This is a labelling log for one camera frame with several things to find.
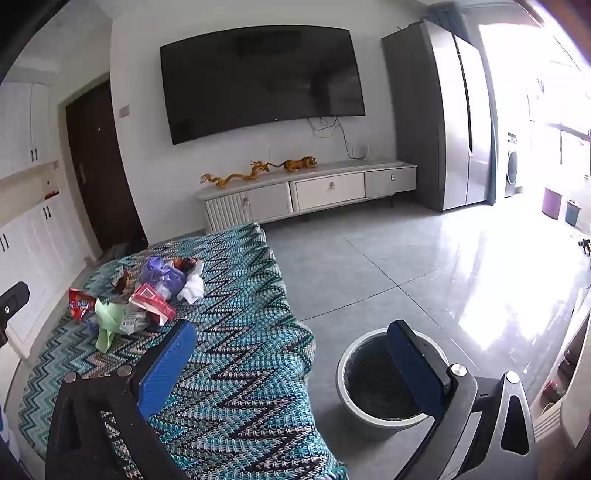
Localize white wall cabinet unit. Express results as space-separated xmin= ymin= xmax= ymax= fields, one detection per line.
xmin=0 ymin=82 xmax=100 ymax=356

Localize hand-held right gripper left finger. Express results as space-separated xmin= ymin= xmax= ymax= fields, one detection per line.
xmin=45 ymin=318 xmax=218 ymax=480

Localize white television cabinet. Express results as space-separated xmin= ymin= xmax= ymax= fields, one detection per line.
xmin=195 ymin=159 xmax=417 ymax=234

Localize dark brown door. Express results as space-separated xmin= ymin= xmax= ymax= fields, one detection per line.
xmin=65 ymin=79 xmax=149 ymax=252

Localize wall-mounted black television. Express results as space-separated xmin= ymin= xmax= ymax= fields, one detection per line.
xmin=160 ymin=26 xmax=366 ymax=146

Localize green plastic bag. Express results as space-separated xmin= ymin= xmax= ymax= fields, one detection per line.
xmin=93 ymin=299 xmax=132 ymax=352

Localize red and white snack packet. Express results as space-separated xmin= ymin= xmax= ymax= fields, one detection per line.
xmin=128 ymin=283 xmax=177 ymax=326

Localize red packet with blue print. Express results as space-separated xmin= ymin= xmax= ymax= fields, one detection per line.
xmin=69 ymin=288 xmax=97 ymax=323

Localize round grey trash bin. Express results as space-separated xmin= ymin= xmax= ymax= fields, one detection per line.
xmin=335 ymin=328 xmax=451 ymax=440

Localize purple bucket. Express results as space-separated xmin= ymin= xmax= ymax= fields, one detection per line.
xmin=542 ymin=187 xmax=563 ymax=220

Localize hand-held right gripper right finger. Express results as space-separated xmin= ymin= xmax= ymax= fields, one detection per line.
xmin=387 ymin=319 xmax=537 ymax=480

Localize crumpled white tissue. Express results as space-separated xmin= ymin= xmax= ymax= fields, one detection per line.
xmin=178 ymin=272 xmax=205 ymax=304

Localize blue-grey curtain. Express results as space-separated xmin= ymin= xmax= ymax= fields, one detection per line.
xmin=425 ymin=2 xmax=478 ymax=44

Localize purple plastic bag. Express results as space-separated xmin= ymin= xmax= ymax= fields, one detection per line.
xmin=140 ymin=257 xmax=186 ymax=296

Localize television cables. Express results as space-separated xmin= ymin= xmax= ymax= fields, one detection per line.
xmin=307 ymin=115 xmax=356 ymax=160

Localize zigzag knitted blanket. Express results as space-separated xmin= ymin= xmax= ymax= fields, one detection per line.
xmin=18 ymin=222 xmax=348 ymax=480

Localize grey double-door refrigerator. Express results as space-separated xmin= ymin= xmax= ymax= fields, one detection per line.
xmin=381 ymin=19 xmax=494 ymax=212

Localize dark doormat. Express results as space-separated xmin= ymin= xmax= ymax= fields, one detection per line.
xmin=104 ymin=237 xmax=148 ymax=259

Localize golden dragon figurine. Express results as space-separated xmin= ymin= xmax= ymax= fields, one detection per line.
xmin=202 ymin=160 xmax=278 ymax=190

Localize washing machine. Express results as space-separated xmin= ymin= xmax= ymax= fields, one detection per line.
xmin=504 ymin=132 xmax=520 ymax=198

